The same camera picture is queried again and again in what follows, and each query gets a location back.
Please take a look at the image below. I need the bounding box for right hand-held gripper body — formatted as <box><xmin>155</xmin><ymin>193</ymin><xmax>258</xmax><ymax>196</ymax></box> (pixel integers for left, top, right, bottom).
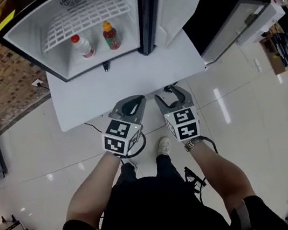
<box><xmin>152</xmin><ymin>81</ymin><xmax>203</xmax><ymax>146</ymax></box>

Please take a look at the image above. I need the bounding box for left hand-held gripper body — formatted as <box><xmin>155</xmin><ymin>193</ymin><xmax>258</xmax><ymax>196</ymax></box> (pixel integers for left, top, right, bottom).
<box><xmin>95</xmin><ymin>93</ymin><xmax>156</xmax><ymax>161</ymax></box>

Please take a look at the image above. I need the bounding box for white bottle red cap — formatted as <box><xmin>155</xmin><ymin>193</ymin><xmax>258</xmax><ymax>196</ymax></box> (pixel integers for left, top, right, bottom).
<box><xmin>70</xmin><ymin>31</ymin><xmax>97</xmax><ymax>61</ymax></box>

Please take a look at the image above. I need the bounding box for red bottle orange cap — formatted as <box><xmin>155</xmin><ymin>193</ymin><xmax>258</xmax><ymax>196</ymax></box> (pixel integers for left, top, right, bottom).
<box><xmin>100</xmin><ymin>18</ymin><xmax>122</xmax><ymax>52</ymax></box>

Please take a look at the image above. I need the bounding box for black mini fridge white interior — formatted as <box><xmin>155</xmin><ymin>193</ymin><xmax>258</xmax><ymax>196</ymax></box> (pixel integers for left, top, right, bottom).
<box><xmin>0</xmin><ymin>0</ymin><xmax>220</xmax><ymax>94</ymax></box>

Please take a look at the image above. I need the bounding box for person's right forearm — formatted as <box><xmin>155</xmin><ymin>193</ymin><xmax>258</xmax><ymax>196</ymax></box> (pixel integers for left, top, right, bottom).
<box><xmin>187</xmin><ymin>133</ymin><xmax>258</xmax><ymax>217</ymax></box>

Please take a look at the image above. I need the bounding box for person's left forearm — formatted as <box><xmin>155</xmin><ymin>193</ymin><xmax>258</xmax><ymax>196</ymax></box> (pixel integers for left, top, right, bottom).
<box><xmin>55</xmin><ymin>149</ymin><xmax>133</xmax><ymax>230</ymax></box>

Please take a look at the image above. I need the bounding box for silver wristwatch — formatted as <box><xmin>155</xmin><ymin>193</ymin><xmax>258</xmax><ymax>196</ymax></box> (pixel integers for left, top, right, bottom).
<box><xmin>182</xmin><ymin>136</ymin><xmax>207</xmax><ymax>154</ymax></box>

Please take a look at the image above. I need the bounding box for person's white right shoe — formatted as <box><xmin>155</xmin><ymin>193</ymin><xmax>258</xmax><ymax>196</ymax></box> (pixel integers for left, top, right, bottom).
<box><xmin>154</xmin><ymin>135</ymin><xmax>173</xmax><ymax>157</ymax></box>

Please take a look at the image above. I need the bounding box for person's white shoe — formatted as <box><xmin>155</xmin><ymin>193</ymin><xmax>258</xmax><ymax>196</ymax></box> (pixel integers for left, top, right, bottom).
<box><xmin>154</xmin><ymin>135</ymin><xmax>173</xmax><ymax>157</ymax></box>
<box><xmin>125</xmin><ymin>156</ymin><xmax>139</xmax><ymax>173</ymax></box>

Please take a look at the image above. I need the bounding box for person's white left shoe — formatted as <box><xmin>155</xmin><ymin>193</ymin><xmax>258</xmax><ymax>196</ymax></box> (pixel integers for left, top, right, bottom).
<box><xmin>125</xmin><ymin>156</ymin><xmax>139</xmax><ymax>173</ymax></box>

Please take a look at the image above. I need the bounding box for white table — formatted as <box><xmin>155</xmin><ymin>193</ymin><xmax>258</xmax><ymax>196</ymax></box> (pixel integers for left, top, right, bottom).
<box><xmin>42</xmin><ymin>24</ymin><xmax>214</xmax><ymax>135</ymax></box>

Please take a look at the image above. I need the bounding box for person's black clothing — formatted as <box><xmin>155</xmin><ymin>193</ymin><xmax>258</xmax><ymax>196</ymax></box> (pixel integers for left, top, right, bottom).
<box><xmin>28</xmin><ymin>135</ymin><xmax>288</xmax><ymax>230</ymax></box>

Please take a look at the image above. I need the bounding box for white power strip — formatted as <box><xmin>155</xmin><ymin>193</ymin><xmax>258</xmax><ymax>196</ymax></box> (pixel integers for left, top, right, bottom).
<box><xmin>253</xmin><ymin>57</ymin><xmax>264</xmax><ymax>74</ymax></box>

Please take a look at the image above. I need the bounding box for cardboard box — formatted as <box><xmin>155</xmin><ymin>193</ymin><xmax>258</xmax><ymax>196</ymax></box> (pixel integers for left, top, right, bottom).
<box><xmin>258</xmin><ymin>29</ymin><xmax>288</xmax><ymax>77</ymax></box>

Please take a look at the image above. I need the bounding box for black glass-door cabinet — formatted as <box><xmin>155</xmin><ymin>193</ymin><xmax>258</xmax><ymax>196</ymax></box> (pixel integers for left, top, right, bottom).
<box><xmin>177</xmin><ymin>0</ymin><xmax>288</xmax><ymax>69</ymax></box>

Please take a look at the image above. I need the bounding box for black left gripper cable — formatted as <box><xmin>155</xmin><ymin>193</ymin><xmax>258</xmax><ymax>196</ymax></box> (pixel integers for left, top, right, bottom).
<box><xmin>114</xmin><ymin>130</ymin><xmax>150</xmax><ymax>161</ymax></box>

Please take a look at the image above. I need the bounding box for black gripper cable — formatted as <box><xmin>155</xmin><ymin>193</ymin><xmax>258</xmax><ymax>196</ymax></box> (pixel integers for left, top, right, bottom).
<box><xmin>201</xmin><ymin>133</ymin><xmax>220</xmax><ymax>157</ymax></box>
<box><xmin>114</xmin><ymin>130</ymin><xmax>150</xmax><ymax>161</ymax></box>

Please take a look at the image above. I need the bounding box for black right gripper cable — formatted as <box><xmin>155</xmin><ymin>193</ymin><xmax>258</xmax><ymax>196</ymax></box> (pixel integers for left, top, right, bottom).
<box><xmin>201</xmin><ymin>133</ymin><xmax>220</xmax><ymax>157</ymax></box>

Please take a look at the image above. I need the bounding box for white wall socket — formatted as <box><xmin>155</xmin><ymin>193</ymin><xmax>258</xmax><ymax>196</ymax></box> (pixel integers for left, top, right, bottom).
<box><xmin>31</xmin><ymin>78</ymin><xmax>45</xmax><ymax>89</ymax></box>

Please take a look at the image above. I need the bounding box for white wire fridge shelf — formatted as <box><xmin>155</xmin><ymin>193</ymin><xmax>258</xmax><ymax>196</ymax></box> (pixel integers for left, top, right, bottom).
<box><xmin>33</xmin><ymin>0</ymin><xmax>139</xmax><ymax>54</ymax></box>

